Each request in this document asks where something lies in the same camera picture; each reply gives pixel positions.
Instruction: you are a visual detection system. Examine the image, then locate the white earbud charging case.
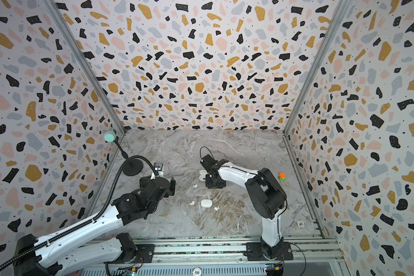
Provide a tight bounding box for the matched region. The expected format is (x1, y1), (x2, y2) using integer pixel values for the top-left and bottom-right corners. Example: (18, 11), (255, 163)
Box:
(199, 170), (208, 182)

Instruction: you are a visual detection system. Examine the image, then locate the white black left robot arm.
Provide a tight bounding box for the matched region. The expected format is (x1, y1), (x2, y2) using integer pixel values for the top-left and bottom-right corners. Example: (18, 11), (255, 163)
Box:
(13, 177), (176, 276)

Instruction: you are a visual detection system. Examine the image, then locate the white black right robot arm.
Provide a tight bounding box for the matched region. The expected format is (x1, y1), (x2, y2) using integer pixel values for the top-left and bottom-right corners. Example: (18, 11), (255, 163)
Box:
(200, 154), (288, 259)

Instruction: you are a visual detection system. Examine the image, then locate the black stand with green ball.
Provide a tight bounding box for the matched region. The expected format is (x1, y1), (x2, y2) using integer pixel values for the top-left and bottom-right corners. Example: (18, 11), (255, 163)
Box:
(103, 129), (144, 177)

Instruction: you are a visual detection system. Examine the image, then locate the orange green small cube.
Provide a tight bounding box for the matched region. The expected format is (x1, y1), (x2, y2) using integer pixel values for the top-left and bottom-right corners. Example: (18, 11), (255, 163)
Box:
(279, 172), (286, 182)

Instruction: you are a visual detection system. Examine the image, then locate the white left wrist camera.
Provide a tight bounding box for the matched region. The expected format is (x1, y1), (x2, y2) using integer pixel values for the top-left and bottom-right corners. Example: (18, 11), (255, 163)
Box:
(151, 162), (164, 179)

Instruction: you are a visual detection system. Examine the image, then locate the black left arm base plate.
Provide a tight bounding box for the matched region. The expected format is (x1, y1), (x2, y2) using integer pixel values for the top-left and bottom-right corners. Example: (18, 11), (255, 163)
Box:
(123, 244), (155, 265)

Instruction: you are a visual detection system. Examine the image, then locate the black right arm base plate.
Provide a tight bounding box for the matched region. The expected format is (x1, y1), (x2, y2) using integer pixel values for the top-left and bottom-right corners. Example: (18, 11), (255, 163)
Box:
(243, 241), (293, 262)

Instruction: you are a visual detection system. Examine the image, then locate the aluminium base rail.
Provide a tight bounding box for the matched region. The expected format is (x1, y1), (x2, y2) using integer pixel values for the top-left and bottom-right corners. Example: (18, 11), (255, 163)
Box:
(78, 235), (350, 276)

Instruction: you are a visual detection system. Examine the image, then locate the aluminium corner frame post left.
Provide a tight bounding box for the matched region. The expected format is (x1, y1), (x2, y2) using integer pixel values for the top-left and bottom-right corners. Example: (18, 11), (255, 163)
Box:
(41, 1), (125, 137)

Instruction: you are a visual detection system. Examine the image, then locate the aluminium corner frame post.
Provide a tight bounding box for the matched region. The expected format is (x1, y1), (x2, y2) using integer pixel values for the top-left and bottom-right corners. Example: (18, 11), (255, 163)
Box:
(283, 0), (353, 136)
(41, 1), (125, 137)

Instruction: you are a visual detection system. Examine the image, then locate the aluminium corner frame post right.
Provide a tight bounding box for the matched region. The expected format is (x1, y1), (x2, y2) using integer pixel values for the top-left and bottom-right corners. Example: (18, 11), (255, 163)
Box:
(283, 0), (353, 136)

